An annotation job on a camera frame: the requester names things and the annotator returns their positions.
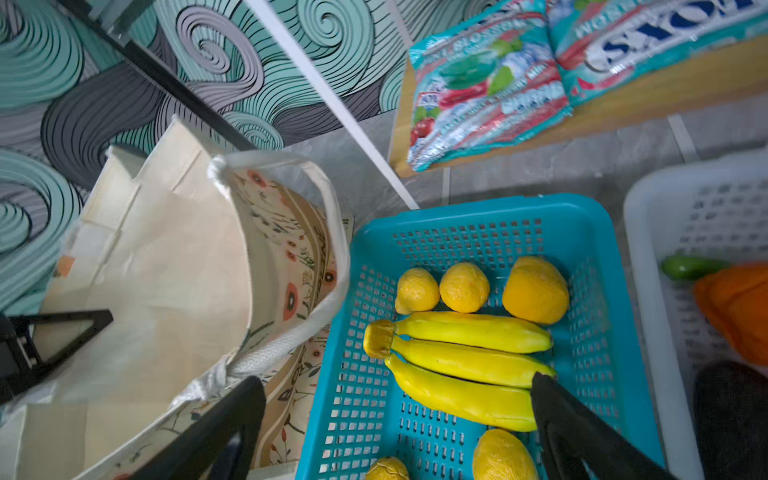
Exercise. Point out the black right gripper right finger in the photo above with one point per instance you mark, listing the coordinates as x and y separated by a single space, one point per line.
577 444

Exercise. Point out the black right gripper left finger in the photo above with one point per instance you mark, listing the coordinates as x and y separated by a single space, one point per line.
221 445

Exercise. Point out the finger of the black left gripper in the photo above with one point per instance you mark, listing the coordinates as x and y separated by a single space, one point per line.
34 346

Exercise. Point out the small yellow fruit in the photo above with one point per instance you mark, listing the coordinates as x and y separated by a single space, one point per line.
500 455

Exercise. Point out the orange toy fruit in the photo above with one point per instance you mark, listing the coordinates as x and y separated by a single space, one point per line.
387 468

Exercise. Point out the cream floral grocery bag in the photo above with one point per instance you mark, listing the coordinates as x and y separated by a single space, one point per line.
216 267

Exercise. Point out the mint berry candy bag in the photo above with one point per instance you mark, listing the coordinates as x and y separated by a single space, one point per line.
490 82

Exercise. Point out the teal Fox's candy bag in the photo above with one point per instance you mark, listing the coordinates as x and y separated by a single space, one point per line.
602 45

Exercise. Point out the yellow banana bunch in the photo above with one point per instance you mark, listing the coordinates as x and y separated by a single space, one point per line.
475 367

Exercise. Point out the teal plastic basket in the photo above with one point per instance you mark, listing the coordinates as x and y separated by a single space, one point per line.
509 314

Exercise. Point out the yellow orange round fruit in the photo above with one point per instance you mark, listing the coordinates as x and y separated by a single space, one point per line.
536 291

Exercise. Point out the purple toy eggplant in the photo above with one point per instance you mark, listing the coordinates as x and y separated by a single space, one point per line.
730 417

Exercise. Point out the small yellow lemon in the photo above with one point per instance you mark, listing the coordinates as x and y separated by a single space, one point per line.
417 291

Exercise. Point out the orange toy pumpkin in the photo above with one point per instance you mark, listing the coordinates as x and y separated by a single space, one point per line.
734 301

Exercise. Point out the white plastic basket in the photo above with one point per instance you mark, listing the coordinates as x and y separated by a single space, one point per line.
697 236

